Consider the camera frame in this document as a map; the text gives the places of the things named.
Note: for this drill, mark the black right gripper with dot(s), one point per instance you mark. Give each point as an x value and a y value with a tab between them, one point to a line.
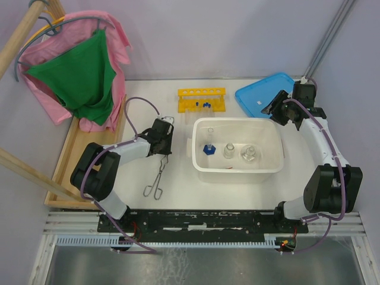
272	107

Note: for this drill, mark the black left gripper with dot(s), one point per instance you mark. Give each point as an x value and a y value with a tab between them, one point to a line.
168	150

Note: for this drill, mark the blue plastic bin lid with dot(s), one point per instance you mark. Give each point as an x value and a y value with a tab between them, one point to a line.
254	97

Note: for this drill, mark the metal crucible tongs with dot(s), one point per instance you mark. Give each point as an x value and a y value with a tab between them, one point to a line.
154	188

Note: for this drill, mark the small glass flask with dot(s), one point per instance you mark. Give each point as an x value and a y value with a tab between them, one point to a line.
248	153

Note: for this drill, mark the white plastic storage bin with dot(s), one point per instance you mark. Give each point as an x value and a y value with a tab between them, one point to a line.
261	133

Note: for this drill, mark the yellow test tube rack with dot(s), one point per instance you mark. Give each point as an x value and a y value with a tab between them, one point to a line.
187	97

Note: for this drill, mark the small glass beaker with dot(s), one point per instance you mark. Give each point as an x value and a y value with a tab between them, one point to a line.
229	150

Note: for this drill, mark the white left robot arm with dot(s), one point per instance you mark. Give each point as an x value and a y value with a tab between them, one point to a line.
95	173

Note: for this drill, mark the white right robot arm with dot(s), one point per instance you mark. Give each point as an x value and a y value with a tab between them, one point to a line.
332	190

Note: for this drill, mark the green shirt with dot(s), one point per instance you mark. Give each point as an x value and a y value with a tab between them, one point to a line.
81	79

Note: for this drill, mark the small green circuit board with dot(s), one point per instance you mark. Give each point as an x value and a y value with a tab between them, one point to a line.
289	244

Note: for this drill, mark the pink shirt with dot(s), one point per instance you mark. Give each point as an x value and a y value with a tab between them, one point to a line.
73	34

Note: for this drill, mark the yellow clothes hanger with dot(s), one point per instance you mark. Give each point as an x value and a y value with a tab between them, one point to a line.
47	26

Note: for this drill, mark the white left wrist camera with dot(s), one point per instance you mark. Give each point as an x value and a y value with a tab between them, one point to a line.
168	119

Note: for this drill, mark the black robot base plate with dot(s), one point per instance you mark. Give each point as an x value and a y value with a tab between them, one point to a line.
207	225

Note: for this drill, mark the wooden clothes rack frame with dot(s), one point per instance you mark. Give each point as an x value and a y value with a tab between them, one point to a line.
60	194

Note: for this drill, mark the grey slotted cable duct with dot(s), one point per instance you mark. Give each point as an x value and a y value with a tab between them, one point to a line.
115	241

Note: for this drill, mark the aluminium frame post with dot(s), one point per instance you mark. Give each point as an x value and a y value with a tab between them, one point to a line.
335	26

